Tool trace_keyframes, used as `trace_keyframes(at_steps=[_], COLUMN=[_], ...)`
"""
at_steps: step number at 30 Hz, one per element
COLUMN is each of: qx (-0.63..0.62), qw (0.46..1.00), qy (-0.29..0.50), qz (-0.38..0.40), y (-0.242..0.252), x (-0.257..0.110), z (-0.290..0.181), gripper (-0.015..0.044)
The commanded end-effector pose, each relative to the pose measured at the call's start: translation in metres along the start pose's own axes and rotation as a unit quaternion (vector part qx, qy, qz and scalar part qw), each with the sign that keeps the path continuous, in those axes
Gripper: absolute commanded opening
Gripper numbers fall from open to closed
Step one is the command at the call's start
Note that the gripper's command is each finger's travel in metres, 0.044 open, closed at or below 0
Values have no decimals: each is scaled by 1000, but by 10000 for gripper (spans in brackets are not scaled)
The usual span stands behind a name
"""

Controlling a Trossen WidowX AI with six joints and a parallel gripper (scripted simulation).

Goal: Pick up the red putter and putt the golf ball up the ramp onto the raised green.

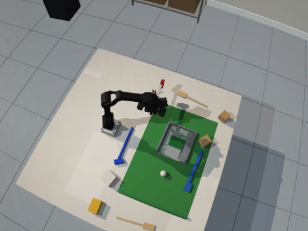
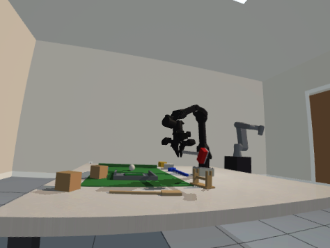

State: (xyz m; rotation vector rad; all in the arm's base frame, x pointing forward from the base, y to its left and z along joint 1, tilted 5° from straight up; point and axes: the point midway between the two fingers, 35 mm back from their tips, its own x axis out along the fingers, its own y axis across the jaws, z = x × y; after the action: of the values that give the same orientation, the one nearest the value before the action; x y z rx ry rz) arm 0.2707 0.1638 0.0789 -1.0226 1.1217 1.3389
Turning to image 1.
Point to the yellow box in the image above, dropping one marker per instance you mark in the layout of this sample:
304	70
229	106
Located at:
95	206

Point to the brown cube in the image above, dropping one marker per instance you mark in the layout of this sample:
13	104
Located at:
224	116
205	141

